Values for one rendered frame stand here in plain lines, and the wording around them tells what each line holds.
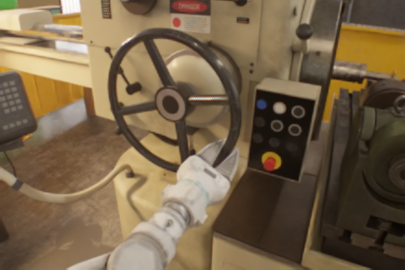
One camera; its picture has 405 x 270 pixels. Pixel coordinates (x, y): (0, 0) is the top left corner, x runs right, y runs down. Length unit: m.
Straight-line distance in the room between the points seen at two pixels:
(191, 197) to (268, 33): 0.48
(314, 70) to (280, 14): 0.22
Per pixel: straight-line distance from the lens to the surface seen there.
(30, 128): 1.13
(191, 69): 0.74
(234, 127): 0.60
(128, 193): 1.51
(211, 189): 0.53
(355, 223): 0.85
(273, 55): 0.78
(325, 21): 0.92
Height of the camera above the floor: 1.58
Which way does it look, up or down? 25 degrees down
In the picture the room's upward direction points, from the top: 1 degrees clockwise
